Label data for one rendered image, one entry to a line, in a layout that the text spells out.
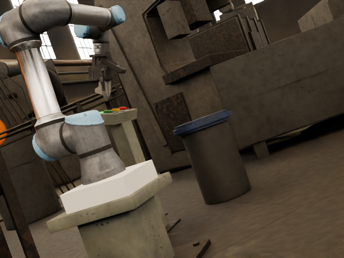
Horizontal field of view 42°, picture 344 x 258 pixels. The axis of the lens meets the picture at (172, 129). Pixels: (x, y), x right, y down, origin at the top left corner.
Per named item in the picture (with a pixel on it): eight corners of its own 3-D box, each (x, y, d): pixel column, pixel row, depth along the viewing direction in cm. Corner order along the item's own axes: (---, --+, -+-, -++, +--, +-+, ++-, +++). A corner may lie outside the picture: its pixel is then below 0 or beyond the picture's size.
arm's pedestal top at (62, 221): (173, 181, 158) (169, 171, 158) (135, 209, 129) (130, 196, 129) (100, 203, 170) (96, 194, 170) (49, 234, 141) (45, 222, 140)
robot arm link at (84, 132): (98, 148, 141) (83, 107, 140) (66, 158, 147) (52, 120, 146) (118, 140, 152) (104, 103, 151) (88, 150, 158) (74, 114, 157)
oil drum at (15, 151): (-7, 235, 449) (-38, 152, 448) (31, 216, 505) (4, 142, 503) (38, 221, 427) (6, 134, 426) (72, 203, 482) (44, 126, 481)
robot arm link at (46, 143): (68, 156, 146) (16, -2, 146) (36, 167, 153) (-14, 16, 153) (90, 149, 157) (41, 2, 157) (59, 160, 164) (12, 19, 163)
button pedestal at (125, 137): (134, 243, 203) (87, 115, 202) (154, 226, 225) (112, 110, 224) (164, 236, 197) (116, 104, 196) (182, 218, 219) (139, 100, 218)
